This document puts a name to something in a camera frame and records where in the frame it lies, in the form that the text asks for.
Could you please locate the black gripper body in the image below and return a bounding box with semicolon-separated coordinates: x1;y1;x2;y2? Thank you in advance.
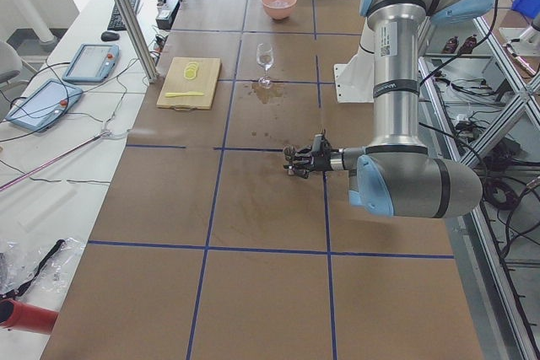
310;133;332;172

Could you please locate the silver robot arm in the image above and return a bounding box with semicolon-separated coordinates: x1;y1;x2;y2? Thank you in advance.
285;0;496;218

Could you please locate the clear wine glass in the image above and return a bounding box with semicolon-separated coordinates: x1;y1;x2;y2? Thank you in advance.
256;43;274;89

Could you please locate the pile of clear ice cubes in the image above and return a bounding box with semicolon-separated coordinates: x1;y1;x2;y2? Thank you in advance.
268;0;290;10

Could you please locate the yellow plastic knife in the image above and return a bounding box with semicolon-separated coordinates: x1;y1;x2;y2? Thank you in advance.
165;91;205;98

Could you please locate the bamboo cutting board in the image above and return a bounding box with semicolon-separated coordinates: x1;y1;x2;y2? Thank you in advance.
156;57;221;110

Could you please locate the pink plastic bowl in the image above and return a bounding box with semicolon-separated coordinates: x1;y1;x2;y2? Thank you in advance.
261;0;297;20

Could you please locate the black box on table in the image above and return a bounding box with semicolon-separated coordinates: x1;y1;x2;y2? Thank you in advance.
155;0;181;30

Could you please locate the blue teach pendant far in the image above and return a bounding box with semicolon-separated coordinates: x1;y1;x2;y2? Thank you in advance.
62;43;120;84

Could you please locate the blue teach pendant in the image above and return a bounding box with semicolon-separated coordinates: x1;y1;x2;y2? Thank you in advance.
62;43;120;84
6;79;83;132

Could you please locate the black keyboard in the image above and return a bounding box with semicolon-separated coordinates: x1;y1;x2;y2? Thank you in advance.
106;0;143;32

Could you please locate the black computer mouse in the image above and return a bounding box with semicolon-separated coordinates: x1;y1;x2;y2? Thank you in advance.
100;31;120;42

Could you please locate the blue teach pendant near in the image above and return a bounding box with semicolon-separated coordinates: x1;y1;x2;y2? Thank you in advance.
6;79;83;132

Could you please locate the clear plastic bag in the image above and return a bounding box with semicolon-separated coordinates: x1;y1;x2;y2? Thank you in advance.
1;238;86;310

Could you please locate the grey office chair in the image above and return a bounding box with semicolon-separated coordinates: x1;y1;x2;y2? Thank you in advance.
1;40;23;90

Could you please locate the red cylinder bottle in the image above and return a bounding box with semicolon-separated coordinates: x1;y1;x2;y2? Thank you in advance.
1;299;58;335

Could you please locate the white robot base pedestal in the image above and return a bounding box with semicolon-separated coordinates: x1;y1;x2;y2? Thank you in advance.
334;20;375;104

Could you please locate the aluminium frame post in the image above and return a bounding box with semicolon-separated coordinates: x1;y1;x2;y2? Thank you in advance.
114;0;159;83

